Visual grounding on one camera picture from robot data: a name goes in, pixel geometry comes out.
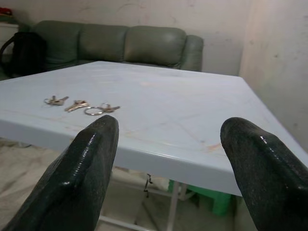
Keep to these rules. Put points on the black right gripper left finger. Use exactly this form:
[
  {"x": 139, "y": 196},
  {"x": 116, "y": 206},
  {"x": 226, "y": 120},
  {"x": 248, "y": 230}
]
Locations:
[{"x": 79, "y": 173}]

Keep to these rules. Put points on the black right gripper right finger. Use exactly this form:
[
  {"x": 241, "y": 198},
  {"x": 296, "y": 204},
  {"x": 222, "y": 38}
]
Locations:
[{"x": 267, "y": 178}]

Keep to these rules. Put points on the green plastic stool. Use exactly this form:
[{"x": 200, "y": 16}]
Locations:
[{"x": 216, "y": 199}]

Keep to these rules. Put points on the silver key bunch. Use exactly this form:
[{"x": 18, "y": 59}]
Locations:
[
  {"x": 56, "y": 101},
  {"x": 109, "y": 108}
]

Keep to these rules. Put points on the black backpack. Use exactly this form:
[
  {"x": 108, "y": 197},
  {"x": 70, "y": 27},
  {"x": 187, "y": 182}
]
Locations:
[{"x": 26, "y": 55}]

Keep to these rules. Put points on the green leather sofa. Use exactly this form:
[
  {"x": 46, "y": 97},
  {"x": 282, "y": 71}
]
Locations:
[{"x": 149, "y": 43}]

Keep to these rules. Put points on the small red item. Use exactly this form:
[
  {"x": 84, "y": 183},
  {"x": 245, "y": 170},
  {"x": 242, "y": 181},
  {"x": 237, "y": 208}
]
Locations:
[{"x": 5, "y": 10}]

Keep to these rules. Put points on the white metal table frame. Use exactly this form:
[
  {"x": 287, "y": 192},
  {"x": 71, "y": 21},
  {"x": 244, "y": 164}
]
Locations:
[{"x": 173, "y": 204}]

